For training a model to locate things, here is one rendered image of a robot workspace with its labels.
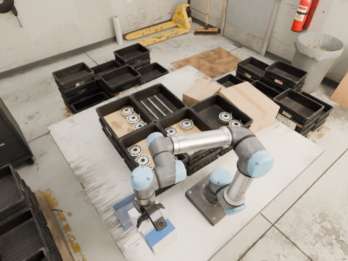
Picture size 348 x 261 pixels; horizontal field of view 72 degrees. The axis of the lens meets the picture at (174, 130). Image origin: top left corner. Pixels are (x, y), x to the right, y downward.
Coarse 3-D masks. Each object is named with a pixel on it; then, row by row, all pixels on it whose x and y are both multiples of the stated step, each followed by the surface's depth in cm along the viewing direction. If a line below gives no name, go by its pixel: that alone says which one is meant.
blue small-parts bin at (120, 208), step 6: (126, 198) 151; (132, 198) 155; (114, 204) 147; (120, 204) 151; (126, 204) 154; (132, 204) 154; (114, 210) 145; (120, 210) 152; (126, 210) 152; (120, 216) 149; (126, 216) 149; (120, 222) 144; (126, 222) 146; (126, 228) 143
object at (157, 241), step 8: (136, 216) 104; (144, 224) 102; (168, 224) 102; (144, 232) 100; (152, 232) 99; (160, 232) 99; (168, 232) 99; (176, 232) 100; (144, 240) 104; (152, 240) 97; (160, 240) 97; (168, 240) 100; (152, 248) 96; (160, 248) 99
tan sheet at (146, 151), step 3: (141, 141) 175; (144, 141) 175; (138, 144) 173; (144, 144) 173; (144, 147) 171; (147, 147) 171; (144, 150) 169; (147, 150) 169; (144, 153) 167; (147, 153) 167; (150, 156) 165; (135, 159) 163; (153, 162) 162; (153, 165) 160
